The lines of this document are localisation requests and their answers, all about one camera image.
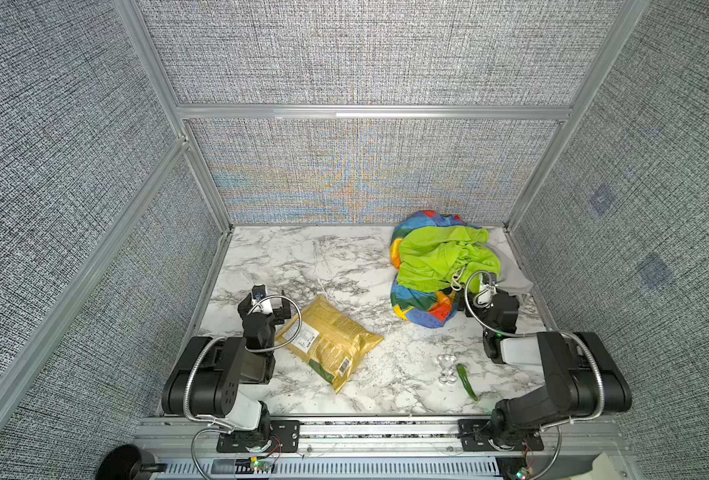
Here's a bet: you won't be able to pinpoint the rainbow striped cloth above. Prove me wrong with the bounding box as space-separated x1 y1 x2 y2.
390 210 468 329

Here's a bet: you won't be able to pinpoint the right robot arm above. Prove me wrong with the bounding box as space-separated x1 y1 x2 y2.
459 288 633 451

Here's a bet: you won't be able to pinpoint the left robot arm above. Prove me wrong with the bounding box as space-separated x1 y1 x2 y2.
162 285 298 442

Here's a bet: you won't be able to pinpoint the grey cloth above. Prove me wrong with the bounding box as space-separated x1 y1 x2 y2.
486 242 534 296

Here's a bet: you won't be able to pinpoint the green chili pepper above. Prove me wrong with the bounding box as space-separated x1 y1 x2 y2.
456 363 480 402

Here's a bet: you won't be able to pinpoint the gold snack bag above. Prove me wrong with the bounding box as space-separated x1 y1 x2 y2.
276 295 384 393

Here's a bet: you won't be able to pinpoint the clear plastic blister piece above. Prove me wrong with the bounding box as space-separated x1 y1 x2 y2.
437 354 458 385

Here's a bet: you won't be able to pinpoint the lime green shorts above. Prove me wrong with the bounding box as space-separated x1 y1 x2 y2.
397 226 502 293

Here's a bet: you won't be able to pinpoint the black round object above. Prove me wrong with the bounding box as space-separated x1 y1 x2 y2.
94 444 168 480

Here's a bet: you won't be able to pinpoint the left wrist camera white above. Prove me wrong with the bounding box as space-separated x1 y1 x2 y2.
250 284 274 315

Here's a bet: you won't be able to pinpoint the right arm metal conduit cable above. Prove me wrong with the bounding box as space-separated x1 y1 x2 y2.
463 271 606 431

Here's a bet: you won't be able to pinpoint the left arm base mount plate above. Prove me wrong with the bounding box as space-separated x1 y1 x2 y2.
216 420 300 455

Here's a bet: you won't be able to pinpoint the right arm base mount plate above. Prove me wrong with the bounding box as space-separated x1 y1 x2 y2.
457 418 544 452

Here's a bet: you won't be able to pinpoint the aluminium front rail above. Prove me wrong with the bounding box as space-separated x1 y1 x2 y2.
133 415 638 480

